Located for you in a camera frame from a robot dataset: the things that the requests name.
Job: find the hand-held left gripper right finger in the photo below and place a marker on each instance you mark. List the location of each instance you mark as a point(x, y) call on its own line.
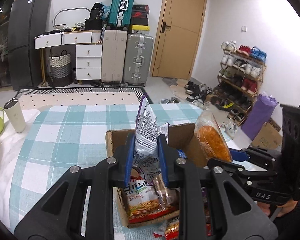
point(163, 162)

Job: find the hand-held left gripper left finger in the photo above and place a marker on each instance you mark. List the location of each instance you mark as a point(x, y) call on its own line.
point(129, 160)

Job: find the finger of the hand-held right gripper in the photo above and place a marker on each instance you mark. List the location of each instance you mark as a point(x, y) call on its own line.
point(240, 155)
point(230, 168)

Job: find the brown cardboard box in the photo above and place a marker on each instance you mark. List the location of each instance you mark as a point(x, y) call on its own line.
point(182, 137)

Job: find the orange bread packet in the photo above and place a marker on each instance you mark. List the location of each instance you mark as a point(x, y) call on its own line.
point(210, 137)

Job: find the purple snack packet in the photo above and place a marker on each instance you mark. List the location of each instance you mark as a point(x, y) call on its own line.
point(146, 125)

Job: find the white red noodle snack packet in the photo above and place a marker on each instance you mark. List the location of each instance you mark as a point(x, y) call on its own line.
point(140, 205)

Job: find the small red noodle snack packet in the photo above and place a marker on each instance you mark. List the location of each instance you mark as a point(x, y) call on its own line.
point(171, 230)

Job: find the person's right hand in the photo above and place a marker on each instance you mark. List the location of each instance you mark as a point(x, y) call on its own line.
point(288, 208)

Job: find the printed cardboard box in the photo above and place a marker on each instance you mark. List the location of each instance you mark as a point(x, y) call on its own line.
point(267, 137)

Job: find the purple yoga mat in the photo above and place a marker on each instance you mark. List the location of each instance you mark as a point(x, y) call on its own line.
point(258, 120)

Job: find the teal checked tablecloth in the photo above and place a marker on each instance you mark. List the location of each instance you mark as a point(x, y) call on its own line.
point(65, 135)

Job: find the scattered loose shoes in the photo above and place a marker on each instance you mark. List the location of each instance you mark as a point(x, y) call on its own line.
point(197, 92)

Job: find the beige door mat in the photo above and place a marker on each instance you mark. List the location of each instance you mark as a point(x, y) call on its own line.
point(180, 87)

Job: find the rows of racked shoes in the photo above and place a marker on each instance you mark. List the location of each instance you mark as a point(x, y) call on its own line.
point(240, 65)

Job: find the silver suitcase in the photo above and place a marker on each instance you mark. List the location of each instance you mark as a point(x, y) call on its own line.
point(137, 60)

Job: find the beige suitcase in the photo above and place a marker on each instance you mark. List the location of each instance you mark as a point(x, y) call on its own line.
point(113, 57)

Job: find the white drawer unit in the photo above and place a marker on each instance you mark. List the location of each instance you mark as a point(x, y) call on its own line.
point(88, 62)

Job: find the woven laundry basket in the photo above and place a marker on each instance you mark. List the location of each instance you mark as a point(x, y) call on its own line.
point(60, 71)

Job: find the white tumbler cup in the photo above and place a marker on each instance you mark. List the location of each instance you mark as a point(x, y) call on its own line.
point(15, 117)

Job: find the yellow black shoe box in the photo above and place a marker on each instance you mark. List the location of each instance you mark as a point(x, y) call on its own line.
point(139, 29)

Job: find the white dressing desk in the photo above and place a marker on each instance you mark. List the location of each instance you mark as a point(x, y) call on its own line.
point(75, 38)

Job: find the wooden door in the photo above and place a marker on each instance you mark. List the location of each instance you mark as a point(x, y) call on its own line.
point(180, 30)

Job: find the plain black shoe box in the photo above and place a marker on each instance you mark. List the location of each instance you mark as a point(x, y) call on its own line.
point(139, 21)

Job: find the black bag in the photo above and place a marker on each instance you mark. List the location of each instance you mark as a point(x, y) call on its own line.
point(93, 25)

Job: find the black shoe box red logo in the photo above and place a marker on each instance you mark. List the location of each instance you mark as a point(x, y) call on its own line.
point(140, 15)

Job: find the black pouch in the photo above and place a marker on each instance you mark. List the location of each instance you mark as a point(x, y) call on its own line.
point(97, 11)

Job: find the teal suitcase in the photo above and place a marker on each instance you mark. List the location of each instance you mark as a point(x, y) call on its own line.
point(116, 7)

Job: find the dark grey refrigerator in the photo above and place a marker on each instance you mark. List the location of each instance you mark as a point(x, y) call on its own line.
point(27, 42)

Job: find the oval mirror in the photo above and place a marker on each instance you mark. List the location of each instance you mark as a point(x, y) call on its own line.
point(55, 17)

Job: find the dark glass cabinet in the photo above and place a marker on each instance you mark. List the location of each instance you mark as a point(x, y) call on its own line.
point(0, 50)

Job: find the white wall switch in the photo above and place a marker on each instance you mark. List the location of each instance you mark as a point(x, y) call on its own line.
point(244, 28)

